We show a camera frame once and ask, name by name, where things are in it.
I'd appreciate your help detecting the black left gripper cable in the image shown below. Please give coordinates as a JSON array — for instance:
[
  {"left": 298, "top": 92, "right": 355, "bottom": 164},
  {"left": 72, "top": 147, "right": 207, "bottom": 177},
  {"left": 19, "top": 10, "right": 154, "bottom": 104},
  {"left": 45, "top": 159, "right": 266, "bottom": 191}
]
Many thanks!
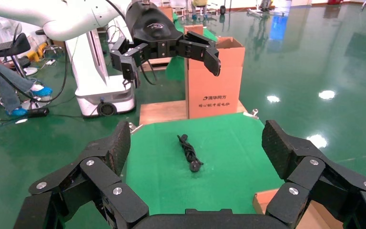
[{"left": 105, "top": 0, "right": 159, "bottom": 86}]

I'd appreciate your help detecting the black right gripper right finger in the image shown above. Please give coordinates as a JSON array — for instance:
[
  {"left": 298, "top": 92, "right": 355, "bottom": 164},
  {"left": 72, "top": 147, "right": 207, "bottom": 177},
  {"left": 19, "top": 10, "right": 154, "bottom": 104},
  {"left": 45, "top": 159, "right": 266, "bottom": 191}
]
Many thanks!
[{"left": 261, "top": 119, "right": 366, "bottom": 229}]

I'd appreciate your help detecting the green cloth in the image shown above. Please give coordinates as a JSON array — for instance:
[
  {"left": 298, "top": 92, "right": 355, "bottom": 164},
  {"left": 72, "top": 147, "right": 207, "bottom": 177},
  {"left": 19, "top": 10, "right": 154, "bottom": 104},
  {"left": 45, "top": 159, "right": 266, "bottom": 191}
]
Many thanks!
[{"left": 124, "top": 113, "right": 285, "bottom": 216}]

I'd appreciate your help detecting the black office chair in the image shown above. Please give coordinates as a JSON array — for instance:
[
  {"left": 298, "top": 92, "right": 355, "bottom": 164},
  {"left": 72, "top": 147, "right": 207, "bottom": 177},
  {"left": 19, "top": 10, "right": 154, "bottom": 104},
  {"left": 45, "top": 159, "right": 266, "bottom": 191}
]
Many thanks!
[{"left": 0, "top": 23, "right": 39, "bottom": 110}]

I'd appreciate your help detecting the black power cord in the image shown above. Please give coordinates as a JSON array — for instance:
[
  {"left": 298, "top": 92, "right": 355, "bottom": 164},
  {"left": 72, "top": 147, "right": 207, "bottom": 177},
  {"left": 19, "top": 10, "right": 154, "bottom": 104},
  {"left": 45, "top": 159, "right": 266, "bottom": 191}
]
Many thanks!
[{"left": 177, "top": 134, "right": 204, "bottom": 173}]

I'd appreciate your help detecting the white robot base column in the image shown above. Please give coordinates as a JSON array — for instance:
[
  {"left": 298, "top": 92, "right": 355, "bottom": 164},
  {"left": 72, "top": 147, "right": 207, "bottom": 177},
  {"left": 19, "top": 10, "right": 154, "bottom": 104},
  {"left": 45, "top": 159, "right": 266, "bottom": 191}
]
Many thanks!
[{"left": 65, "top": 17, "right": 137, "bottom": 118}]

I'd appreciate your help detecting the seated person in jeans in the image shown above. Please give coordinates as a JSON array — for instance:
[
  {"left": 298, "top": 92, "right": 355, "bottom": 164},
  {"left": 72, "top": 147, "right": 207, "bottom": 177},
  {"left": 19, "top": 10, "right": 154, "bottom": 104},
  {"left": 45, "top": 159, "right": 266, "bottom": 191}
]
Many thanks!
[{"left": 0, "top": 31, "right": 53, "bottom": 117}]

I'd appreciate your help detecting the black hanging arm cable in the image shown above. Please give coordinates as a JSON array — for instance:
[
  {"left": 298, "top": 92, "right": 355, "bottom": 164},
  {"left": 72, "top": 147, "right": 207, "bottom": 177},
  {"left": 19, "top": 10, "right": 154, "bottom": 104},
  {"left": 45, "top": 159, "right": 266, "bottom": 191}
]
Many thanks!
[{"left": 0, "top": 41, "right": 69, "bottom": 105}]

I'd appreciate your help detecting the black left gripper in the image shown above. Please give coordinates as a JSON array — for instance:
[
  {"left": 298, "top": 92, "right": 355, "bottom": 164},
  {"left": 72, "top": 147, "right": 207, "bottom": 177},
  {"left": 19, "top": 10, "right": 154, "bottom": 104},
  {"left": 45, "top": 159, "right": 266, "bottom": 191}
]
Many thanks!
[{"left": 110, "top": 1, "right": 222, "bottom": 89}]

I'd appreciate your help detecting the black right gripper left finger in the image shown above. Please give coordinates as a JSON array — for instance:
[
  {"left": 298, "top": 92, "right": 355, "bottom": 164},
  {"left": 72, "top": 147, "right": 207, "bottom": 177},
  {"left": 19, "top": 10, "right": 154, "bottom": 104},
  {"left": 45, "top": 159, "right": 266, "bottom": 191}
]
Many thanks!
[{"left": 13, "top": 120, "right": 150, "bottom": 229}]

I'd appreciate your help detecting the flat open cardboard box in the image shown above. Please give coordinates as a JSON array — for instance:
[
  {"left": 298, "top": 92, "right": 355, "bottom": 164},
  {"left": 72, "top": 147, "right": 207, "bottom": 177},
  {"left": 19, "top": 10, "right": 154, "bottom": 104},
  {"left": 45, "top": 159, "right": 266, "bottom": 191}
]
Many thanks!
[{"left": 253, "top": 189, "right": 345, "bottom": 229}]

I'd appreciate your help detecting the metal table clamp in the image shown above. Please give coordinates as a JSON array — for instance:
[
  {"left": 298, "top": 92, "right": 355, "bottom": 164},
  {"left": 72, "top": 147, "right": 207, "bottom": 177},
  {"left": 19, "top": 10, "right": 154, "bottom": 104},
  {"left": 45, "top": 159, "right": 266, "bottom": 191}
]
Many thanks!
[
  {"left": 243, "top": 109, "right": 259, "bottom": 120},
  {"left": 128, "top": 122, "right": 143, "bottom": 135}
]

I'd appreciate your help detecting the black floor power strip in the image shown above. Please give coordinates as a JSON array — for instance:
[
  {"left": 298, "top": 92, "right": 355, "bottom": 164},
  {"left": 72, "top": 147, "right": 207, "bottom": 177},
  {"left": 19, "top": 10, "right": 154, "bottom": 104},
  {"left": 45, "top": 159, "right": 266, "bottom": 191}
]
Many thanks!
[{"left": 27, "top": 107, "right": 50, "bottom": 118}]

